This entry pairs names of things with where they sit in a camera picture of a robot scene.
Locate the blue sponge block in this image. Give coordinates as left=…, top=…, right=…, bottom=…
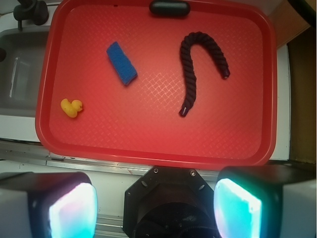
left=106, top=42, right=138, bottom=86

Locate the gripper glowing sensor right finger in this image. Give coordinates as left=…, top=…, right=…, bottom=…
left=213, top=165, right=317, bottom=238

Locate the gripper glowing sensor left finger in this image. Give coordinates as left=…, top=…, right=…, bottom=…
left=0, top=172, right=98, bottom=238

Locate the dark twisted rope piece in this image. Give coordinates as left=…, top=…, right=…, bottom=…
left=178, top=31, right=231, bottom=117

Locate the black oval object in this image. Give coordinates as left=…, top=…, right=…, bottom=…
left=149, top=0, right=191, bottom=17

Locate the red plastic tray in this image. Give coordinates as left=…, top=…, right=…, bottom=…
left=35, top=0, right=277, bottom=170

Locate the yellow rubber duck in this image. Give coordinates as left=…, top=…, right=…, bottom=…
left=60, top=98, right=83, bottom=118

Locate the grey sink basin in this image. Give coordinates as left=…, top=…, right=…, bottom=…
left=0, top=26, right=50, bottom=117

